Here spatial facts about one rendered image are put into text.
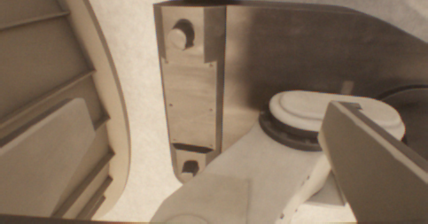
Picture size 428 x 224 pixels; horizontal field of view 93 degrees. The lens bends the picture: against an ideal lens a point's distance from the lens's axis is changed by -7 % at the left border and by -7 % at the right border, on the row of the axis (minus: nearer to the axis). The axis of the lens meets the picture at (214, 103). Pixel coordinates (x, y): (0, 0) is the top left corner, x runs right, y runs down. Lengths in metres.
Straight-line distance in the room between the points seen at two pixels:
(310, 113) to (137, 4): 0.55
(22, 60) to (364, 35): 0.78
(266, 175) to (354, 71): 0.30
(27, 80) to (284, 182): 0.65
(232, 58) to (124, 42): 0.41
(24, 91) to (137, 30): 0.34
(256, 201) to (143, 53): 0.59
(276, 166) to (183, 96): 0.28
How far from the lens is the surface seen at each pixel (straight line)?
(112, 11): 0.76
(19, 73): 0.71
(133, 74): 0.79
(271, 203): 0.28
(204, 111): 0.52
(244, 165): 0.31
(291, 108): 0.36
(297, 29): 0.46
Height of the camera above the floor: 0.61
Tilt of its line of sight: 58 degrees down
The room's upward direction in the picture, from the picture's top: 157 degrees counter-clockwise
